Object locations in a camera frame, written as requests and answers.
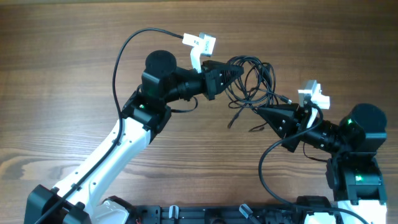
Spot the black left camera cable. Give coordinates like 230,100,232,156
32,27,185,224

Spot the black cable bundle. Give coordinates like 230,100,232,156
224,55,293,133

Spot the black camera cable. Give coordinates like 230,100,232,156
32,27,185,224
257,105,371,224

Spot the black right camera cable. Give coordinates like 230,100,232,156
257,105,371,224

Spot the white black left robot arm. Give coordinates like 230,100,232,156
24,50,244,223

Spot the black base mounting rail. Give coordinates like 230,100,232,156
102,195,391,224

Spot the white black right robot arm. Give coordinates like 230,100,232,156
257,101,387,223

